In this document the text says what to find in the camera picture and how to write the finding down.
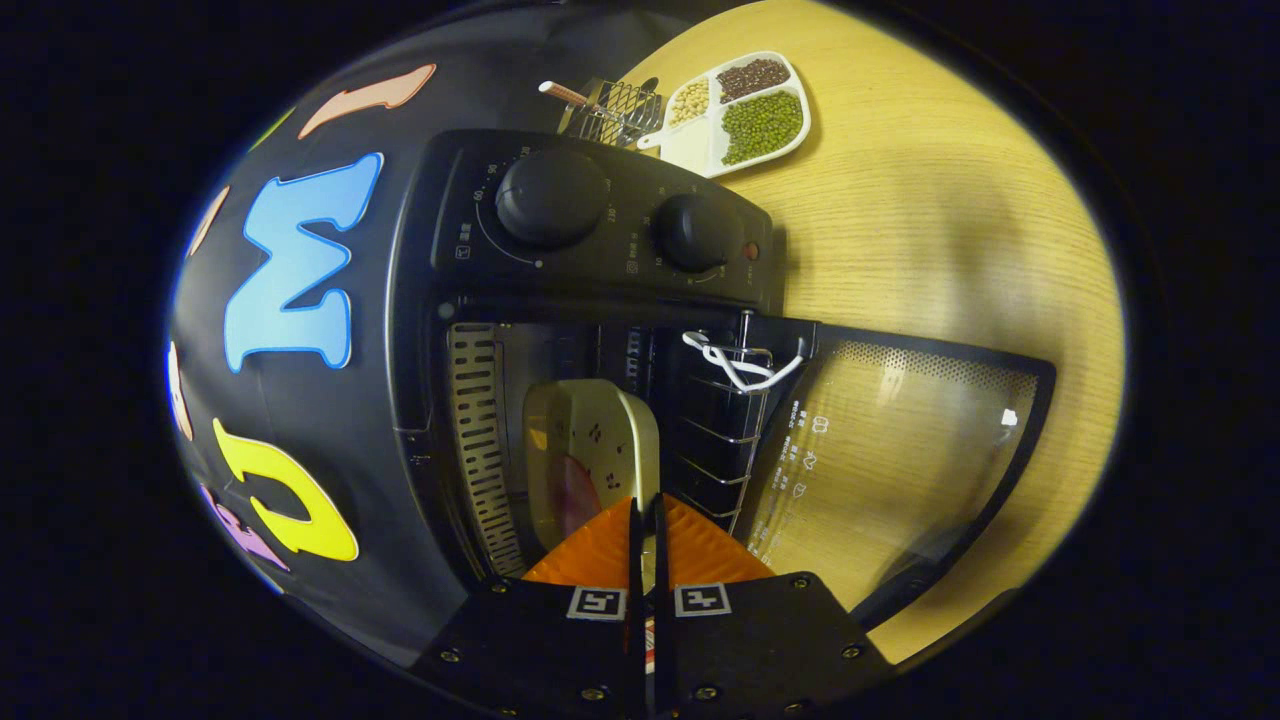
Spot wooden handled utensil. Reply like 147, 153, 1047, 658
538, 80, 626, 123

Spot black backdrop cloth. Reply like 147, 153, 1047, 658
165, 5, 721, 673

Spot cream plate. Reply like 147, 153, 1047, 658
522, 378, 662, 591

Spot metal mesh basket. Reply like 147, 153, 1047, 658
556, 78, 667, 151

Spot black electric oven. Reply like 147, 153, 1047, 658
390, 128, 1058, 633

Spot white divided dish of beans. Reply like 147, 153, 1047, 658
637, 50, 813, 180

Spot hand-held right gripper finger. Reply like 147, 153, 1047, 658
653, 493, 898, 720
413, 495, 647, 720

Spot pink food slice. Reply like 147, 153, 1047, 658
553, 452, 603, 543

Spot white cord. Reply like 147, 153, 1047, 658
682, 330, 807, 393

